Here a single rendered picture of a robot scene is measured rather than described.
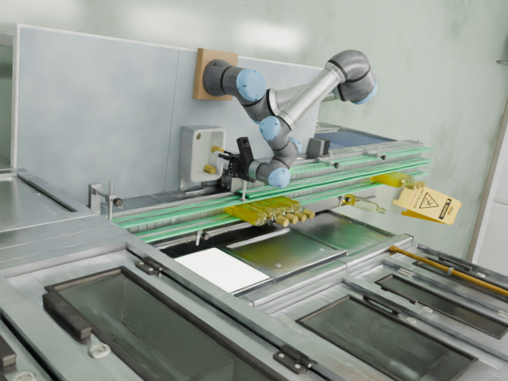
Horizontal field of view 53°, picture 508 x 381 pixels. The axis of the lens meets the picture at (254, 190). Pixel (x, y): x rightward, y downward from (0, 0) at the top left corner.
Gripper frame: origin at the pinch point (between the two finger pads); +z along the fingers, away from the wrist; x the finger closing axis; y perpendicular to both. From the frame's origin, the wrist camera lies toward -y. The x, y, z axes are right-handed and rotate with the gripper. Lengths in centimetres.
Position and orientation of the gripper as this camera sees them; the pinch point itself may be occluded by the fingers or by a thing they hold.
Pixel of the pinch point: (219, 151)
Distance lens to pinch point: 206.0
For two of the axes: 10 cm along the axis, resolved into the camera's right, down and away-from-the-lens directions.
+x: 6.9, -1.1, 7.1
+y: -1.3, 9.6, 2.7
